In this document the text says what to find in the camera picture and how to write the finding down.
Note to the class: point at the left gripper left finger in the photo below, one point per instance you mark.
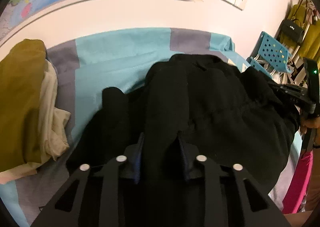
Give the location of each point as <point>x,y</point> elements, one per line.
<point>106,195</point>

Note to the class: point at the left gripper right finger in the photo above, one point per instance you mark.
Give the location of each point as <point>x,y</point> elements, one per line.
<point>224,195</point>

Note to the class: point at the black sweater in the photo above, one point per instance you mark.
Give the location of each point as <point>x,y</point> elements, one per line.
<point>231,116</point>

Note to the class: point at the hanging olive clothes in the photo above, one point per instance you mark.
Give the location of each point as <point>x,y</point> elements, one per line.
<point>308,15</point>

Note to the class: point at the person's right hand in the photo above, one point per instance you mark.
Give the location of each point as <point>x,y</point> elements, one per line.
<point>310,123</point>

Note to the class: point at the lower teal perforated basket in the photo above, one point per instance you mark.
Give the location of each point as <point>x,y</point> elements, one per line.
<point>259,64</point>

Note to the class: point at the pink trousers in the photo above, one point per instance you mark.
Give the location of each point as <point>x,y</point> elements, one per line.
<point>299,183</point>

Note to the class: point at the black handbag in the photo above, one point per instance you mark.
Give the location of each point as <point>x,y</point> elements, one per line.
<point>294,31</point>

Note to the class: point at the cream folded garment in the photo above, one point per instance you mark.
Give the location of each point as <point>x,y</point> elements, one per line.
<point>52,123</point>

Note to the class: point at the teal grey bed sheet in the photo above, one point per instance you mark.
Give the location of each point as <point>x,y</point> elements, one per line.
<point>84,68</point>

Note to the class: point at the mustard folded garment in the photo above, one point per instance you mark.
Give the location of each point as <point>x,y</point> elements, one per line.
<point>22,73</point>

